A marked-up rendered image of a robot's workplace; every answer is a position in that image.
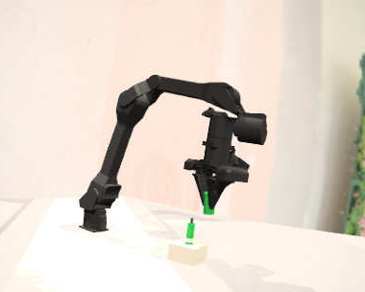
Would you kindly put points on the cream block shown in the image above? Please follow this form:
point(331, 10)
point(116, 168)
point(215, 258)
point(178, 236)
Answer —
point(187, 254)

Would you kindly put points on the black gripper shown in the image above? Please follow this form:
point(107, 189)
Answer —
point(216, 161)

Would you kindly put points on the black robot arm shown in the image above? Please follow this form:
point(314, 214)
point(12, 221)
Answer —
point(132, 104)

